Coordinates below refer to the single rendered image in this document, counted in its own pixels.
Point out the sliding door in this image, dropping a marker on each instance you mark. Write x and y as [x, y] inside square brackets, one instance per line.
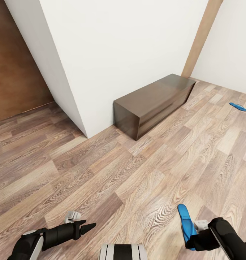
[22, 86]
[206, 23]

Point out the robot trunk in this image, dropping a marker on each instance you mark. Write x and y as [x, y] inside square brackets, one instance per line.
[122, 252]

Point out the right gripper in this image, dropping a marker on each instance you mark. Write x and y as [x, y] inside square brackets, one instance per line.
[199, 242]

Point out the bench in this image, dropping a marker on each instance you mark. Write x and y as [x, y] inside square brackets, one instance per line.
[140, 111]

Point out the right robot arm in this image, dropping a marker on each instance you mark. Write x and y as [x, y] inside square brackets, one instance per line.
[218, 232]

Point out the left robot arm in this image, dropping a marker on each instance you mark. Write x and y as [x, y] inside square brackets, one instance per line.
[31, 243]

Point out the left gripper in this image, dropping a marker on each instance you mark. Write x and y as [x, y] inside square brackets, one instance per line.
[66, 232]

